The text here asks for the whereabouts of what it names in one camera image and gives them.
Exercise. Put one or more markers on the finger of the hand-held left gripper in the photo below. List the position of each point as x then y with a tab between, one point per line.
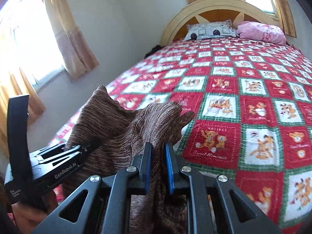
73	157
61	148

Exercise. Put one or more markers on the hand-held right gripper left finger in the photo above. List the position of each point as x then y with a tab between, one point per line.
147	175

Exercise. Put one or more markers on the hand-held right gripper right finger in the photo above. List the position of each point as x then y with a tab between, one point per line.
170	170

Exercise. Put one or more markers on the brown knit sweater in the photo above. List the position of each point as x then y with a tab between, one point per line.
117	131

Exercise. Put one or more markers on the person's left hand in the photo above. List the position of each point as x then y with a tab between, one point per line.
31	215

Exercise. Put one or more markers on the red bear printed blanket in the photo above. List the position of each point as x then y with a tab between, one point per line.
243	126

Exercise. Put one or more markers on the dark cloth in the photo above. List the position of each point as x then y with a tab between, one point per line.
153	50

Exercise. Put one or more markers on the grey patterned pillow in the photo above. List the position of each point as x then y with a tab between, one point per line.
207	30

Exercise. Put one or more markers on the cream wooden headboard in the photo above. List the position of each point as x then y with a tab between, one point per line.
178	22

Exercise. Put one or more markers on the pink pillow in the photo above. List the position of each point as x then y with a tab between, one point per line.
256	30

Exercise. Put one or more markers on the side wall window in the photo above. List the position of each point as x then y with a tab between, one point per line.
31	41

